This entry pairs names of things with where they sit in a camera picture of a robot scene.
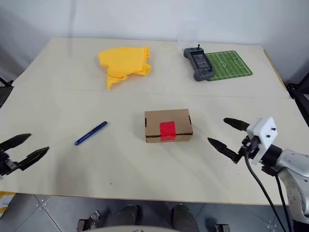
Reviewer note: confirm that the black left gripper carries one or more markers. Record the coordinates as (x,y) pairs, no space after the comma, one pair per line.
(6,165)

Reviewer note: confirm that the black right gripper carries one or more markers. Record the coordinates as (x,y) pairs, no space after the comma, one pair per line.
(251,146)

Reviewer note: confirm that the brown cardboard box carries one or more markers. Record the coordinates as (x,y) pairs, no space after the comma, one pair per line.
(166,117)

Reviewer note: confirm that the blue pen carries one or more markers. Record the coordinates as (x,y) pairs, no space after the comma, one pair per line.
(90,133)

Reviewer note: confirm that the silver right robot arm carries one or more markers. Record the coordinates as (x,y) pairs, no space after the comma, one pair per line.
(293,169)

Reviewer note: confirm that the black metal stand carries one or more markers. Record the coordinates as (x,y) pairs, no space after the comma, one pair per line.
(5,82)

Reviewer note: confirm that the green football field mat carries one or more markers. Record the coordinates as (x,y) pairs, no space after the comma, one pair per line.
(229,64)

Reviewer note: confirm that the grey handheld remote controller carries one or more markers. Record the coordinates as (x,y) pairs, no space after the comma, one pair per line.
(199,62)

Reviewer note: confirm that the dark rounded shape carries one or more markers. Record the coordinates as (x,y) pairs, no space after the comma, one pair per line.
(128,216)
(184,216)

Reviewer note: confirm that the clear plastic container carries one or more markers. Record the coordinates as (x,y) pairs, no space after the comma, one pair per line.
(186,36)

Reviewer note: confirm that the yellow cloth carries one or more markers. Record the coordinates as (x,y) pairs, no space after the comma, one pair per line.
(124,62)

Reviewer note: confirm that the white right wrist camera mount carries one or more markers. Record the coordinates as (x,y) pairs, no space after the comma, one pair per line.
(264,133)

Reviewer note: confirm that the black chair frame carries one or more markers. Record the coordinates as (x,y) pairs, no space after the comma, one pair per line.
(299,96)

